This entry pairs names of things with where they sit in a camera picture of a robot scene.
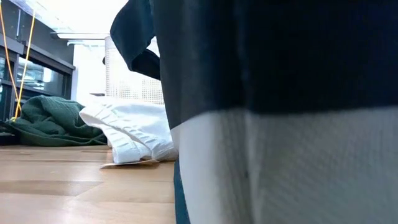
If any navy and white fabric bin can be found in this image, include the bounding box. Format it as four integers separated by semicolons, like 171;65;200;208
109;0;398;224

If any dark green knitted garment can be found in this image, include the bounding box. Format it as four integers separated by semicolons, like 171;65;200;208
0;95;108;147

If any yellow cable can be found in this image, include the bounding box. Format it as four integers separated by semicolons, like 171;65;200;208
0;2;22;121
14;11;37;121

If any white light bar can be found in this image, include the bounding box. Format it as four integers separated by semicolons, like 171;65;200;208
51;32;110;40

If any white ribbed garment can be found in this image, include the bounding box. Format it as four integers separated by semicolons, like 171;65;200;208
79;98;180;165

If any beige cardboard tag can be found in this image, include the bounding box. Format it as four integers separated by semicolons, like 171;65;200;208
99;159;160;169

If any black shelving frame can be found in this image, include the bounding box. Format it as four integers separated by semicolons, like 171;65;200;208
0;0;76;146

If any white perforated laundry basket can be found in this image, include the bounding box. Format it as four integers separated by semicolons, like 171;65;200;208
104;35;165;105

